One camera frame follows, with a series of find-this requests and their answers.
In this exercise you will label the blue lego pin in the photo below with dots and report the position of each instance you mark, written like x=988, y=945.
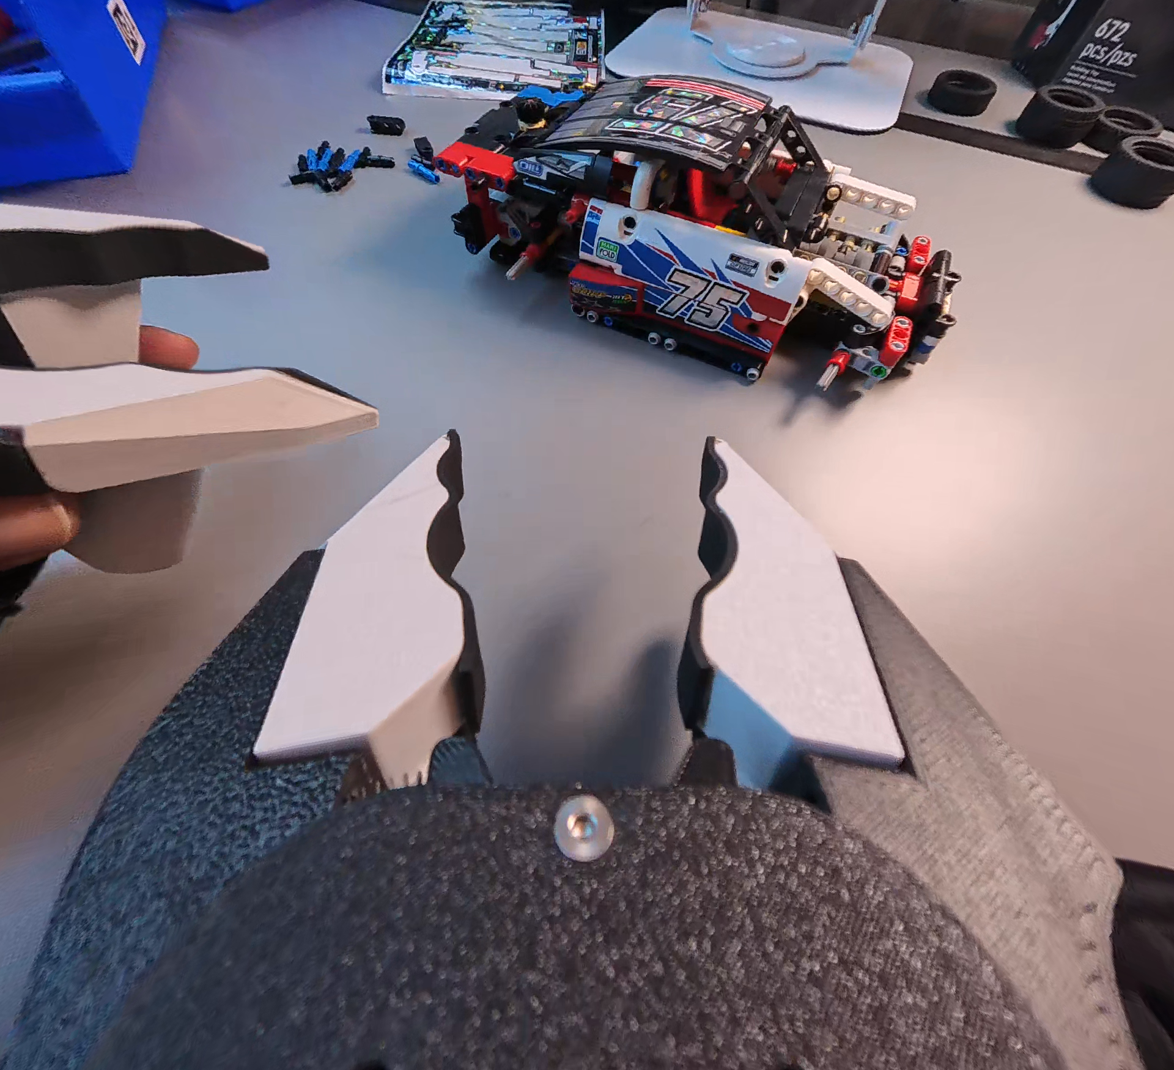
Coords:
x=422, y=169

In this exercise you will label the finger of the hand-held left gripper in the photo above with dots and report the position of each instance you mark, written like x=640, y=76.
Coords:
x=165, y=423
x=73, y=323

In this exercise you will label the pile of black blue pins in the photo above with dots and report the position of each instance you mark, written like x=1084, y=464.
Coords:
x=335, y=164

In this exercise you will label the red white lego race car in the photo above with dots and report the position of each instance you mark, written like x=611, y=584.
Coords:
x=679, y=262

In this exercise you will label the black lego tire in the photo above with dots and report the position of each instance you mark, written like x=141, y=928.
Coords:
x=1055, y=118
x=1132, y=176
x=960, y=94
x=1132, y=125

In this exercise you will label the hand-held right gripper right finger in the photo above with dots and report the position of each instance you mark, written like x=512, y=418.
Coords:
x=788, y=630

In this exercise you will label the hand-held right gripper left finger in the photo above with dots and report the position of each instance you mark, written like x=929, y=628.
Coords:
x=366, y=630

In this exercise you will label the white desk stand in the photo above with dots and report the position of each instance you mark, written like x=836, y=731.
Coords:
x=825, y=79

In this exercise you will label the person's left hand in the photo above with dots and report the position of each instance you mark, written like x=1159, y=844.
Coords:
x=170, y=348

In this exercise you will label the dark clothing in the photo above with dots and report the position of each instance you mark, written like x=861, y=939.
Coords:
x=1147, y=970

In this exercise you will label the lego instruction booklet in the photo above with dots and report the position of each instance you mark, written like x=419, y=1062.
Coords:
x=486, y=48

